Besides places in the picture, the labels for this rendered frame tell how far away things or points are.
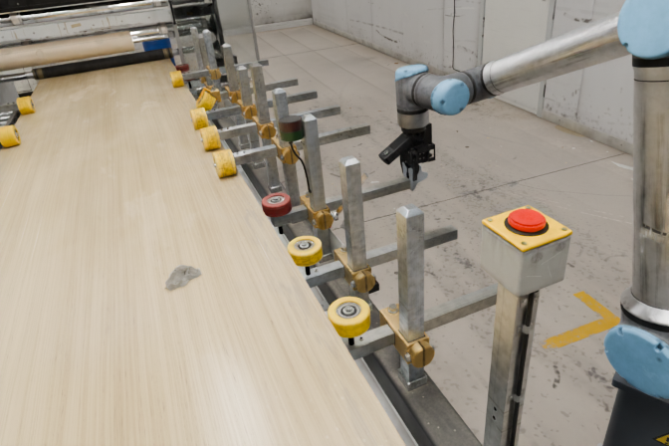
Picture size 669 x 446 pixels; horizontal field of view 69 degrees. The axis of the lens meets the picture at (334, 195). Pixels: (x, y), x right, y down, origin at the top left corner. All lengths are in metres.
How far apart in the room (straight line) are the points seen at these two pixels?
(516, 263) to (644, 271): 0.49
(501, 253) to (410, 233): 0.27
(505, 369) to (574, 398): 1.36
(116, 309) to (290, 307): 0.36
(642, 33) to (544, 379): 1.47
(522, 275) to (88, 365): 0.75
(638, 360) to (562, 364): 1.09
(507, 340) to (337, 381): 0.29
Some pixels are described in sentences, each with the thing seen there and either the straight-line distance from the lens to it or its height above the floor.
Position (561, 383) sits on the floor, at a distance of 2.11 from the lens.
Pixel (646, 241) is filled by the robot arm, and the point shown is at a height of 1.02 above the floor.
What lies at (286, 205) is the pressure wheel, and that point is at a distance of 1.32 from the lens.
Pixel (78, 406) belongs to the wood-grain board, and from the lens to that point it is 0.94.
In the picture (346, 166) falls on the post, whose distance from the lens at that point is 1.02.
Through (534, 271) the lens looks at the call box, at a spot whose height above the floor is 1.18.
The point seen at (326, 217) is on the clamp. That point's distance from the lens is 1.32.
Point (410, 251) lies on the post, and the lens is 0.85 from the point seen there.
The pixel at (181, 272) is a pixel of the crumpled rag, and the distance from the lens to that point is 1.12.
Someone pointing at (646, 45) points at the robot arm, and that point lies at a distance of 0.90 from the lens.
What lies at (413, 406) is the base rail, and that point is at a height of 0.70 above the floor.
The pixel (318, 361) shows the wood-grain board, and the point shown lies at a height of 0.90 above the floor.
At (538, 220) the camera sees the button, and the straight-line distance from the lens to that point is 0.59.
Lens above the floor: 1.53
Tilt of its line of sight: 28 degrees down
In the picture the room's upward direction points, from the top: 5 degrees counter-clockwise
